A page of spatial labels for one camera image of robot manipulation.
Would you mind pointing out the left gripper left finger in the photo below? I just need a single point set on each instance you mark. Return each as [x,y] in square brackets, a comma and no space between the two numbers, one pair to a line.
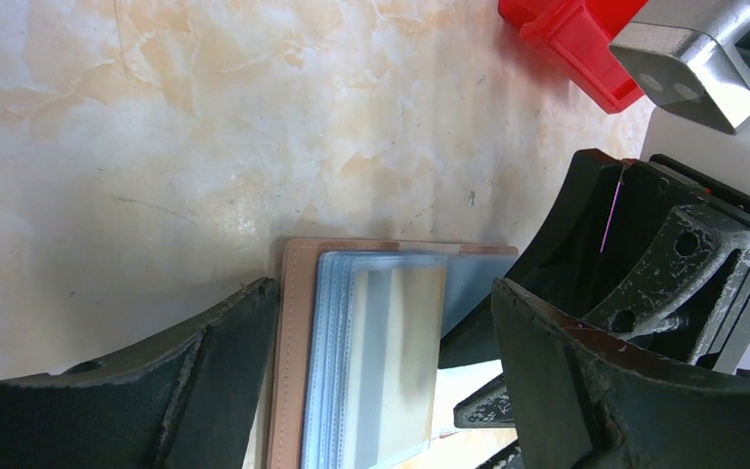
[185,397]

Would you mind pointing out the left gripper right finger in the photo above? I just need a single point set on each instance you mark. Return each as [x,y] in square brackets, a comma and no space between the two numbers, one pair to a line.
[582,398]

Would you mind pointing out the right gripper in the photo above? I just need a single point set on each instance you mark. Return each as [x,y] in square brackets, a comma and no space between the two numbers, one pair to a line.
[675,316]

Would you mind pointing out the pink leather card holder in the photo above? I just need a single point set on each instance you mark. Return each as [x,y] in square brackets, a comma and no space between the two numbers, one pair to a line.
[289,367]

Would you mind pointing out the red plastic bin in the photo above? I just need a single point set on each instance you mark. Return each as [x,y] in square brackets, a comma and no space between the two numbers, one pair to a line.
[574,37]

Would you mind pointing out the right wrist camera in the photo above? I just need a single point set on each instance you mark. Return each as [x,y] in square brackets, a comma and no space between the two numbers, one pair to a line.
[692,60]

